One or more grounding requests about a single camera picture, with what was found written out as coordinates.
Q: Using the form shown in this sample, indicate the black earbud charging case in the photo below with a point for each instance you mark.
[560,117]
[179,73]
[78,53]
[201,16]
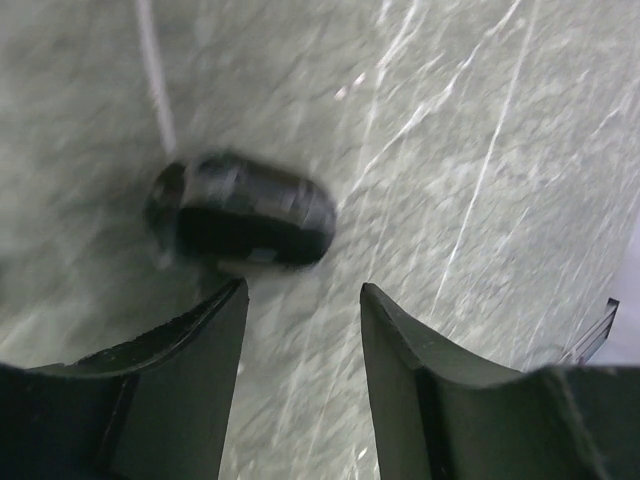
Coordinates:
[228,206]

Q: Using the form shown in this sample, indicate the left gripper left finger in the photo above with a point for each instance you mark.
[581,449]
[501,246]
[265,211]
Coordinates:
[155,407]

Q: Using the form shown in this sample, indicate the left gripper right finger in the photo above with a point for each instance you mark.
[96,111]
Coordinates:
[442,412]

